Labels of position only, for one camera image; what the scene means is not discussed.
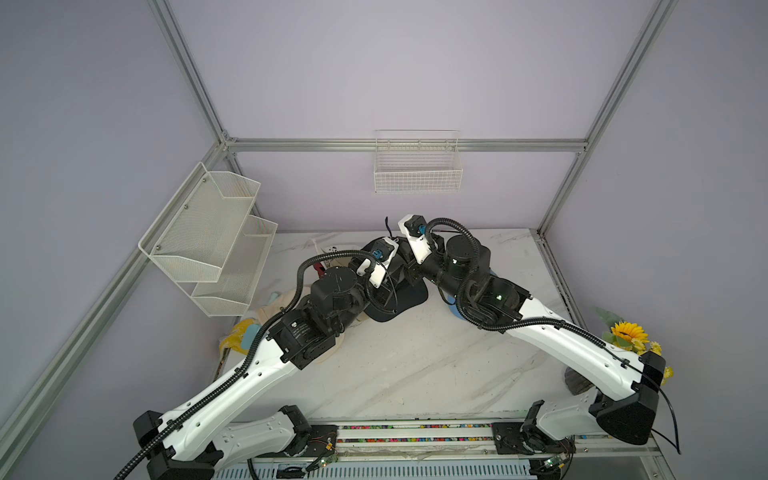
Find dark navy baseball cap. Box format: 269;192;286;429
363;217;429;323

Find white baseball cap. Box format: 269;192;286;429
311;238;360;255

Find beige baseball cap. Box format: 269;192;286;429
256;285;346;364

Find light blue baseball cap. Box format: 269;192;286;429
451;270;500;327

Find dark red baseball cap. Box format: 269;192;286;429
313;262;326;278

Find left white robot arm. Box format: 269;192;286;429
116;250;407;479

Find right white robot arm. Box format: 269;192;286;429
400;224;666;452

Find yellow object behind arm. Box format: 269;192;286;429
219;318;261;355

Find light blue brush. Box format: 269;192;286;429
240;292;283;354

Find white mesh two-tier shelf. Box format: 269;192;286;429
138;163;278;317

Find sunflower bouquet in vase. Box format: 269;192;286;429
564;307;663;396

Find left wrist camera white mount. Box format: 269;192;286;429
356;237;399;289

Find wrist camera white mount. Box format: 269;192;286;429
398;214;432;265
356;237;399;289

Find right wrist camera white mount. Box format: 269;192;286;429
398;214;432;265

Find white wire wall basket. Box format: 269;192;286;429
373;129;463;194

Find left black corrugated cable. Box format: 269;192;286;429
112;250;379;480

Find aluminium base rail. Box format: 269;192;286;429
201;414;673;479

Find aluminium frame rails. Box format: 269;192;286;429
0;0;679;445

